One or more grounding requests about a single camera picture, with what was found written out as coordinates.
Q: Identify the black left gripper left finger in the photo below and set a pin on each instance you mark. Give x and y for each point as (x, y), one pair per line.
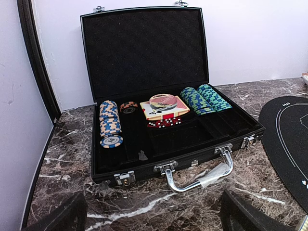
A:
(71, 215)

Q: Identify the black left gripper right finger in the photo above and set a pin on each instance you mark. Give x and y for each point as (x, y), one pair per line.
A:
(237, 214)

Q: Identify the blue and tan chip row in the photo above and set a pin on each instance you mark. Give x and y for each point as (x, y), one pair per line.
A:
(110, 127)

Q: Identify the round black poker mat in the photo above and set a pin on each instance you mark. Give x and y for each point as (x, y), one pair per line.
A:
(285, 141)

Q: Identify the small silver case key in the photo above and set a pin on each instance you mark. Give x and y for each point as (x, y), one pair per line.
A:
(142, 156)

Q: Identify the teal and blue chip row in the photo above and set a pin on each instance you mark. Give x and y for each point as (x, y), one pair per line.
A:
(213, 98)

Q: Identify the red dice row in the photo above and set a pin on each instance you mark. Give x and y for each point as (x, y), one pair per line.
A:
(164, 123)

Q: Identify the red card deck in case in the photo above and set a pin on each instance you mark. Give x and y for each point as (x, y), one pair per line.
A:
(151, 114)

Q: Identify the orange and black chip row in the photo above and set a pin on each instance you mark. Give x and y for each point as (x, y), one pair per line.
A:
(128, 107)

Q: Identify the green and blue chip row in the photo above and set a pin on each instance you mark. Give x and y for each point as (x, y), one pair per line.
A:
(196, 101)

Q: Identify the black poker chip case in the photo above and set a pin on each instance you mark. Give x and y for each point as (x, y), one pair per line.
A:
(133, 54)

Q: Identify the clear round dealer button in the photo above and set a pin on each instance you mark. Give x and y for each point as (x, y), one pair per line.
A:
(162, 102)

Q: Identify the black vertical frame post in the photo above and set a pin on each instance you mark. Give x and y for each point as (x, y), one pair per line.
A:
(35, 56)

